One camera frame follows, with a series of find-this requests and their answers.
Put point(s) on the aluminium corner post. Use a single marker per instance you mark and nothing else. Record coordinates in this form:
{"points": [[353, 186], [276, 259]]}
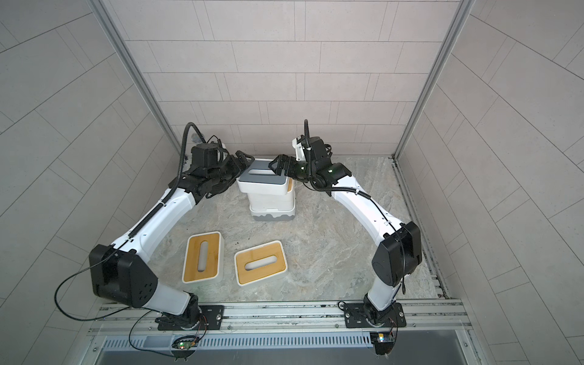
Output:
{"points": [[462, 13], [114, 36]]}

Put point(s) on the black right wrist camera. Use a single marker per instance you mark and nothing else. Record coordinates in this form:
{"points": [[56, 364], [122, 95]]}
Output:
{"points": [[315, 148]]}

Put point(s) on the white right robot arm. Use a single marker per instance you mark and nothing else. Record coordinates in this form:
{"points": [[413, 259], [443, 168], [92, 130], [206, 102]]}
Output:
{"points": [[398, 244]]}

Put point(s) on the bamboo lid tissue box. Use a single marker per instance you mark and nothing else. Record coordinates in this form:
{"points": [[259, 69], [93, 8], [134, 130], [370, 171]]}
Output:
{"points": [[203, 263], [260, 263], [272, 197]]}

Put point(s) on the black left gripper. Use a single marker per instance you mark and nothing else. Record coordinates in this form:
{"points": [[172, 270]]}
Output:
{"points": [[237, 162]]}

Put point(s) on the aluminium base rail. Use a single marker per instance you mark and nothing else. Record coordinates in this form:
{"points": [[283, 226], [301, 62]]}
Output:
{"points": [[331, 316]]}

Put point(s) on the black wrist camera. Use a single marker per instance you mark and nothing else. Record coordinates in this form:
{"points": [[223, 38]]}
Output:
{"points": [[315, 148], [207, 155]]}

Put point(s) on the right green circuit board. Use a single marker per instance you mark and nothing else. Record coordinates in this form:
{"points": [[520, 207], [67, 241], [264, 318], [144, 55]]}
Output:
{"points": [[383, 342]]}

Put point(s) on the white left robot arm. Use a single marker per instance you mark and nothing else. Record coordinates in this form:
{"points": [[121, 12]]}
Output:
{"points": [[120, 272]]}

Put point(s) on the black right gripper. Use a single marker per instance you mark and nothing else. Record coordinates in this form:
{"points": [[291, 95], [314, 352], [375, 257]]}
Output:
{"points": [[286, 163]]}

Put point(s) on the aluminium corner post left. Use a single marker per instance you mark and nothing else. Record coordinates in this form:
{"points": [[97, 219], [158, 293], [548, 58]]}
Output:
{"points": [[114, 36]]}

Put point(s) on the grey lid tissue box front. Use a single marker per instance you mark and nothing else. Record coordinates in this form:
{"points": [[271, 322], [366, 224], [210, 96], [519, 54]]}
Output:
{"points": [[260, 179]]}

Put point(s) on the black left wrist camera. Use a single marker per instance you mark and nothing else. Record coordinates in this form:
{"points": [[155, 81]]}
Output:
{"points": [[207, 155]]}

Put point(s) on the aluminium corner post right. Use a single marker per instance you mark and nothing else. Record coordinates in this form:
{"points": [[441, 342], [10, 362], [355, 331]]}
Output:
{"points": [[462, 13]]}

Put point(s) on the left green circuit board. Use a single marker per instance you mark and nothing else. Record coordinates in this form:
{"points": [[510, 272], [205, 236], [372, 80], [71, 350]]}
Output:
{"points": [[184, 347]]}

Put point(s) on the green circuit board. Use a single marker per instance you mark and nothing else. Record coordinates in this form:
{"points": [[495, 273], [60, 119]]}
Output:
{"points": [[184, 347], [383, 342]]}

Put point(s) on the white ventilation grille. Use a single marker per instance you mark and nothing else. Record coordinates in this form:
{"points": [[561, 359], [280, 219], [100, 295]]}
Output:
{"points": [[163, 343]]}

